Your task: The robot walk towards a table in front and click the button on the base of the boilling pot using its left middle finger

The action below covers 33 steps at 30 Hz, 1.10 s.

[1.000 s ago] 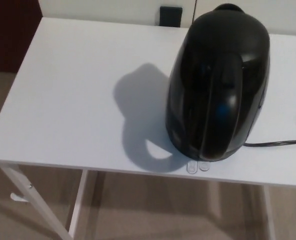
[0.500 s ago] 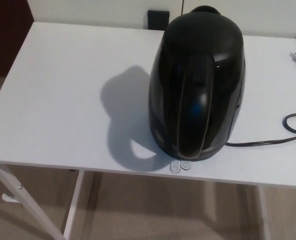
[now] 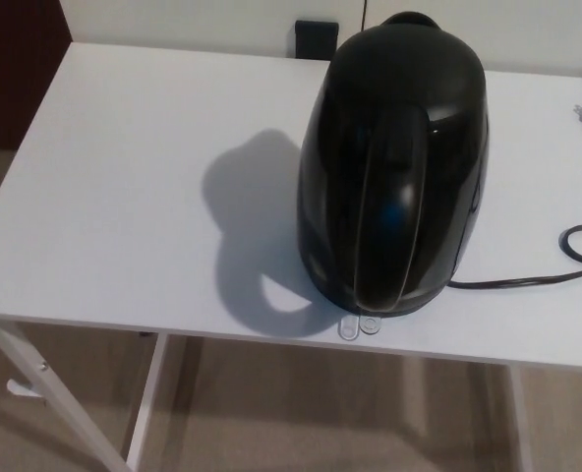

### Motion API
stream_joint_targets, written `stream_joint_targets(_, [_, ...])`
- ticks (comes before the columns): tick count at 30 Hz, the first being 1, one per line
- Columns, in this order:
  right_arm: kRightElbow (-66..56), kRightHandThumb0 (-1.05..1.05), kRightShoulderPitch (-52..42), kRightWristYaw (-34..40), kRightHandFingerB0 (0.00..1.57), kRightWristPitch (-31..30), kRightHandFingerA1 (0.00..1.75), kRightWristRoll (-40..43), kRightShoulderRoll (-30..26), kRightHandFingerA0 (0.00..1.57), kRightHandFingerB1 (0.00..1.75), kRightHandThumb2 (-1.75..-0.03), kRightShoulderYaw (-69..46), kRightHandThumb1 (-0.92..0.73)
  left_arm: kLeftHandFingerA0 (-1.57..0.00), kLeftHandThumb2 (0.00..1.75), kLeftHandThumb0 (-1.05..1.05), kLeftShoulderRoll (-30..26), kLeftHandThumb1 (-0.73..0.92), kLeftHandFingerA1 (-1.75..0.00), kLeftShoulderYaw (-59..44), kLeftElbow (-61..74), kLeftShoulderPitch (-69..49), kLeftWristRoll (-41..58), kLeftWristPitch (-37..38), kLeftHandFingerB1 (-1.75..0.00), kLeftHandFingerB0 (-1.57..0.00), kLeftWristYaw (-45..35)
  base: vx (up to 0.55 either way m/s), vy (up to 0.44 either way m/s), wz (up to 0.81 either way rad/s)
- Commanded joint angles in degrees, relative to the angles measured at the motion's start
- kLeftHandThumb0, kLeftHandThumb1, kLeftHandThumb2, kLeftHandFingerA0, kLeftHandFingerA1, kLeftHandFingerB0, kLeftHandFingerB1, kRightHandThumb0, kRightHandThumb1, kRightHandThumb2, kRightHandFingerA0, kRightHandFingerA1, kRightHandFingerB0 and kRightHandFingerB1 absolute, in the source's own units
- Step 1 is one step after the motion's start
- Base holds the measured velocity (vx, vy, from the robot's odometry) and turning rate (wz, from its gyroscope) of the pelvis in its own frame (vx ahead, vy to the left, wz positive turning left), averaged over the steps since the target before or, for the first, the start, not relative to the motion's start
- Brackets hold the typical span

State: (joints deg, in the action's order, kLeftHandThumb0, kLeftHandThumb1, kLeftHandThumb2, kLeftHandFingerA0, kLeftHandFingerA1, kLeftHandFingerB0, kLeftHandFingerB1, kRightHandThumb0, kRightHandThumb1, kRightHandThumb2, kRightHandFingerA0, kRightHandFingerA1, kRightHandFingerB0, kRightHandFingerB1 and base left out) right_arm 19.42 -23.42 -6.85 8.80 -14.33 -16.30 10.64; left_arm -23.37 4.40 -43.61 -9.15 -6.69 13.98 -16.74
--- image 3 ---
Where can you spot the clear kettle base button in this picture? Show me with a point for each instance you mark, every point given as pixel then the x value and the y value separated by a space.
pixel 369 325

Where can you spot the white metal table leg frame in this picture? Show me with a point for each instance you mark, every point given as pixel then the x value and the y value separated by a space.
pixel 40 381
pixel 522 418

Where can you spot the dark brown cabinet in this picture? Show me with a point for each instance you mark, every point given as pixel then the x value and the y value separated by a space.
pixel 20 69

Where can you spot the black electric kettle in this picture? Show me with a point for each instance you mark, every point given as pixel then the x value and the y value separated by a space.
pixel 394 147

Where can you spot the white hook on table leg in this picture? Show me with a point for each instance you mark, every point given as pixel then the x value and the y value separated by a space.
pixel 20 387

